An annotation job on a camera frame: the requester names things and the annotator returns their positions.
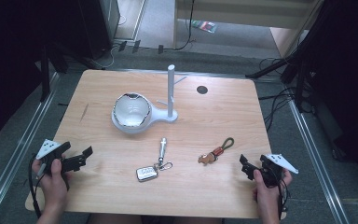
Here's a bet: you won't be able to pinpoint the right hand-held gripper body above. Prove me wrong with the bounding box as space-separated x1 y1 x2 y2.
255 153 300 189

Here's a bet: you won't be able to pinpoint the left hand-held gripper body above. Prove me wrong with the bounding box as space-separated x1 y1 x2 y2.
35 138 73 175

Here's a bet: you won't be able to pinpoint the person's right hand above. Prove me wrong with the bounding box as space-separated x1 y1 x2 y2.
253 169 294 215

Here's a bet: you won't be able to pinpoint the person's left hand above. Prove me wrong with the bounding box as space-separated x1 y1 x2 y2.
32 158 71 213

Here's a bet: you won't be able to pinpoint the white key stand with bowl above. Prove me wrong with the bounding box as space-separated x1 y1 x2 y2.
110 63 188 135

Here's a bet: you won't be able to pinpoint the black metal stand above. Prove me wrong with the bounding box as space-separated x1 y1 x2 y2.
38 43 71 103
245 0 334 113

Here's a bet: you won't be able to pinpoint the black cabinet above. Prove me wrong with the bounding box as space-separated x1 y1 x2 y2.
76 0 121 61

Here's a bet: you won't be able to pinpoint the colourful packet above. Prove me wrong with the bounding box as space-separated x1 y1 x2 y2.
191 20 219 35

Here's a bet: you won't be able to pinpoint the metal floor rail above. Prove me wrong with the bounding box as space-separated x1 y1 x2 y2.
0 72 62 224
283 90 352 224

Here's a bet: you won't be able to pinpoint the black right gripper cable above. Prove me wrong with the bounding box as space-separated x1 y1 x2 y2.
275 175 291 220

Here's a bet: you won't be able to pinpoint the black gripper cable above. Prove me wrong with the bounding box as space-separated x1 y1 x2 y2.
275 175 291 220
27 154 43 219

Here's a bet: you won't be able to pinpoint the brown dog keychain green loop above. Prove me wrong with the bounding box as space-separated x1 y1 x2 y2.
198 136 235 166

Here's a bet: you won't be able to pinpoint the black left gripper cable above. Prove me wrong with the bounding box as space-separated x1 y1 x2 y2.
27 154 43 219

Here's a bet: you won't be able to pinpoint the black floor cables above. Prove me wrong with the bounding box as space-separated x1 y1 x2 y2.
256 56 297 133

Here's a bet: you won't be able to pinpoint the silver keychain with fob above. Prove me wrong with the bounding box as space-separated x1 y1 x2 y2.
135 137 173 183

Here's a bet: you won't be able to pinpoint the white floor cable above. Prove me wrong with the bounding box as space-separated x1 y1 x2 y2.
91 45 120 70

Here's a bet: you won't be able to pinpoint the black hanging cable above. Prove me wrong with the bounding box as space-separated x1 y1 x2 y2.
162 0 198 52

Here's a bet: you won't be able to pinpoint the light wooden furniture frame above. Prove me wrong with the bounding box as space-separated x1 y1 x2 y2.
172 0 324 59

